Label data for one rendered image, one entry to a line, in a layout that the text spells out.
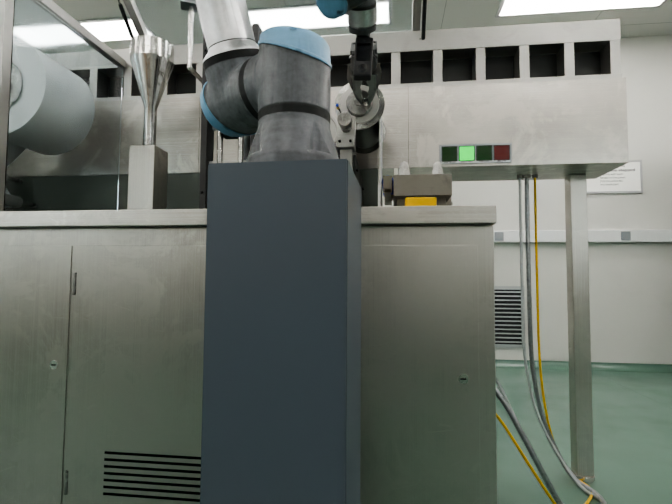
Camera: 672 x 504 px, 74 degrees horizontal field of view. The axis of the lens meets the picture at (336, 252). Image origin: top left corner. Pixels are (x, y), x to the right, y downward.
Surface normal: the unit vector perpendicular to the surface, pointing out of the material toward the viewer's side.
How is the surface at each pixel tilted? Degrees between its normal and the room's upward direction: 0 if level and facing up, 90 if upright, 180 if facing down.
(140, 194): 90
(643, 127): 90
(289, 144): 72
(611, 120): 90
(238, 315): 90
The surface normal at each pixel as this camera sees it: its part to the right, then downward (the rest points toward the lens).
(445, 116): -0.12, -0.06
